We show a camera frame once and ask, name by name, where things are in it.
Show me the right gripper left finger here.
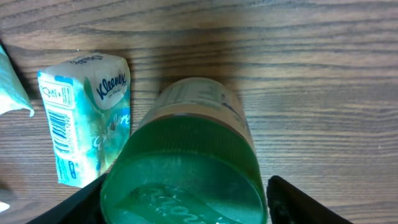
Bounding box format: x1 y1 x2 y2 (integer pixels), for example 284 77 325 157
27 174 107 224

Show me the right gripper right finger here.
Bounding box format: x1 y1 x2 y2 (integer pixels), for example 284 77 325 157
266 175 353 224

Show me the green lid jar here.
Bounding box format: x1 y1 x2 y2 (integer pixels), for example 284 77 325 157
101 78 267 224

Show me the small kleenex tissue pack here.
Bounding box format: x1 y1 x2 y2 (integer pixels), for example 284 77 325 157
37 52 131 188

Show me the teal tissue pack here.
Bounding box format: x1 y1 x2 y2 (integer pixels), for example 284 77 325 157
0 47 34 117

